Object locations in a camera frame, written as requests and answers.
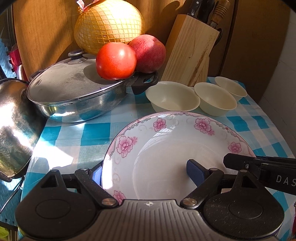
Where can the small far cream bowl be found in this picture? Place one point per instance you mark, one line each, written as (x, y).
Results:
(234, 88)

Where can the black scissors in block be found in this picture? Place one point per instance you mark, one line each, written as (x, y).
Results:
(219, 37)

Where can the yellow pomelo in net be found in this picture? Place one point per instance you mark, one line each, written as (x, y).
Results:
(103, 22)

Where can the wooden knife block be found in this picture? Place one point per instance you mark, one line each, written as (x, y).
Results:
(188, 46)

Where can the steel pan with lid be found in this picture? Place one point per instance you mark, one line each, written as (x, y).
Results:
(71, 90)

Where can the dark knife handle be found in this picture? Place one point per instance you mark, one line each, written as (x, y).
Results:
(206, 8)

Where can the wooden ridged knife handle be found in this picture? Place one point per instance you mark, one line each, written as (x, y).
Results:
(219, 12)

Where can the white plate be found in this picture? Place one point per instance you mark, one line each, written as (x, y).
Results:
(147, 159)

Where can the red apple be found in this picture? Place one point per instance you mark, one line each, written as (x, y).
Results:
(150, 53)

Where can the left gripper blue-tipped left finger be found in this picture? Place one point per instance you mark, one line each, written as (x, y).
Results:
(90, 179)

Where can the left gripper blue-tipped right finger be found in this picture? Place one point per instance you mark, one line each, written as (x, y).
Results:
(207, 183)

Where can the large cream bowl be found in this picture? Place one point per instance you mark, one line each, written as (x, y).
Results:
(172, 96)

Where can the red tomato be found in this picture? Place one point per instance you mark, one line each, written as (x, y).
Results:
(116, 61)

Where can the steel kettle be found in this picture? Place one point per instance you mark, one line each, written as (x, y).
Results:
(21, 127)

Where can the black knife handle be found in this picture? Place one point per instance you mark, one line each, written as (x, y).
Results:
(194, 7)

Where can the blue white checkered tablecloth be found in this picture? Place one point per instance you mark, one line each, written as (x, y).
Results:
(71, 146)

